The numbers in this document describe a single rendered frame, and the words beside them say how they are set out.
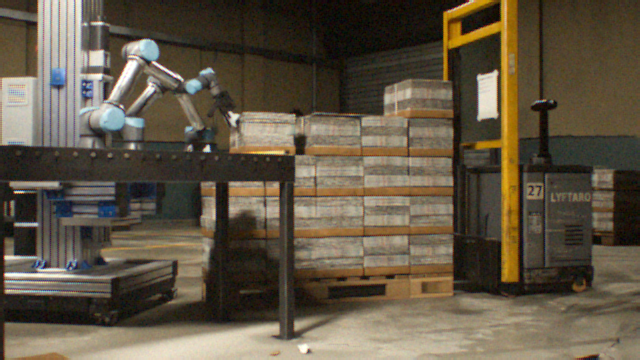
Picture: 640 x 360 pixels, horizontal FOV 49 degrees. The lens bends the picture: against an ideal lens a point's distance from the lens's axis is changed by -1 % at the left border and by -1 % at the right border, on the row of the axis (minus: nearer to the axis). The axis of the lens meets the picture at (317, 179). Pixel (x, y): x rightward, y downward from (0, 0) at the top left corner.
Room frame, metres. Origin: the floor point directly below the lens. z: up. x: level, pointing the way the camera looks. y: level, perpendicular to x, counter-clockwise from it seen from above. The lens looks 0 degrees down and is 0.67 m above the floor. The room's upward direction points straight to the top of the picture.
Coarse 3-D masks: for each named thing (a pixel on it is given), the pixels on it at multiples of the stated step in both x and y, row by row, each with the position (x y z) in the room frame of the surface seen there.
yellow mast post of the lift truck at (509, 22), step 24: (504, 0) 4.19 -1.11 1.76; (504, 24) 4.19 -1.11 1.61; (504, 48) 4.19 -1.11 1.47; (504, 72) 4.19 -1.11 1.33; (504, 96) 4.19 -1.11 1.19; (504, 120) 4.19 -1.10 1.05; (504, 144) 4.20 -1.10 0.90; (504, 168) 4.20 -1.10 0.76; (504, 192) 4.20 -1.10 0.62; (504, 216) 4.20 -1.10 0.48; (504, 240) 4.20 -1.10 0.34; (504, 264) 4.20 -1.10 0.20
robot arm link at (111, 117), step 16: (128, 48) 3.61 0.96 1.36; (144, 48) 3.55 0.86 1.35; (128, 64) 3.55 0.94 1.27; (144, 64) 3.57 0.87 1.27; (128, 80) 3.51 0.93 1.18; (112, 96) 3.47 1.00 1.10; (128, 96) 3.51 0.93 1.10; (96, 112) 3.44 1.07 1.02; (112, 112) 3.40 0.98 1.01; (96, 128) 3.44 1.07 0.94; (112, 128) 3.41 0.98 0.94
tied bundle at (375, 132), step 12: (360, 120) 4.12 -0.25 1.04; (372, 120) 4.11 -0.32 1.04; (384, 120) 4.13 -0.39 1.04; (396, 120) 4.15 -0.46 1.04; (360, 132) 4.12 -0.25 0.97; (372, 132) 4.11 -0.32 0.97; (384, 132) 4.14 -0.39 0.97; (396, 132) 4.16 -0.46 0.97; (372, 144) 4.11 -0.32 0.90; (384, 144) 4.13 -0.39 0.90; (396, 144) 4.15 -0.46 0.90
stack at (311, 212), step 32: (320, 160) 4.01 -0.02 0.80; (352, 160) 4.07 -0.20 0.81; (384, 160) 4.14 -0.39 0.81; (256, 224) 3.88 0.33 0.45; (320, 224) 4.00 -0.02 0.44; (352, 224) 4.06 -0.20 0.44; (384, 224) 4.13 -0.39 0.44; (256, 256) 3.89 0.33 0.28; (320, 256) 4.00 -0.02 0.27; (352, 256) 4.06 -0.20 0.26; (384, 256) 4.13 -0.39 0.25; (256, 288) 3.88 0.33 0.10; (320, 288) 4.00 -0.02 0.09
